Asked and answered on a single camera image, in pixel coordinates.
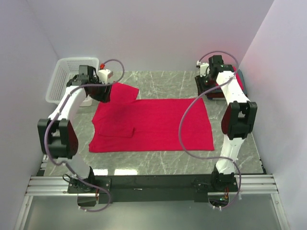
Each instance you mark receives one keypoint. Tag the folded dark red t shirt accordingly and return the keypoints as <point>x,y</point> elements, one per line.
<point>215,96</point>

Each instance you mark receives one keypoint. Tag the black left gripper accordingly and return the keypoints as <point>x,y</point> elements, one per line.
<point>105,96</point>

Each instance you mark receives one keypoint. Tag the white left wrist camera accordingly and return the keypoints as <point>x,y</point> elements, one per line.
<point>104,74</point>

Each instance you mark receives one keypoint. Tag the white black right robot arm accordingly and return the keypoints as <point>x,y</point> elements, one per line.
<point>238,120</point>

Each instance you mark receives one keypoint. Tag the white plastic basket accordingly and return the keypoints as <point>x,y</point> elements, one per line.
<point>66,69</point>

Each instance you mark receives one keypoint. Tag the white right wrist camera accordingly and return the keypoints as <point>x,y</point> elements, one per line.
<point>204,68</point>

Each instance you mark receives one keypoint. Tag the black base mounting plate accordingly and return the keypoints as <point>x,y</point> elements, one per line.
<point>128,195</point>

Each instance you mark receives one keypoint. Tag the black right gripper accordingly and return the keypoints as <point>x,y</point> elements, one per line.
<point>201,88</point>

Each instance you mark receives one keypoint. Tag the pink-red t shirt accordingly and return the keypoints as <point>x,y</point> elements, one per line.
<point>127,123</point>

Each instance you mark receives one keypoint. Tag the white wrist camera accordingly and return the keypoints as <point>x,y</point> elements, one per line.
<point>204,68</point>
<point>104,74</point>

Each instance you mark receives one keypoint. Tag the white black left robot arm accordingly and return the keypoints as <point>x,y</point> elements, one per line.
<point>57,136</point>

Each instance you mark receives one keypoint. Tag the aluminium frame rail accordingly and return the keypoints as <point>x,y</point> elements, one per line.
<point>56,186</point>

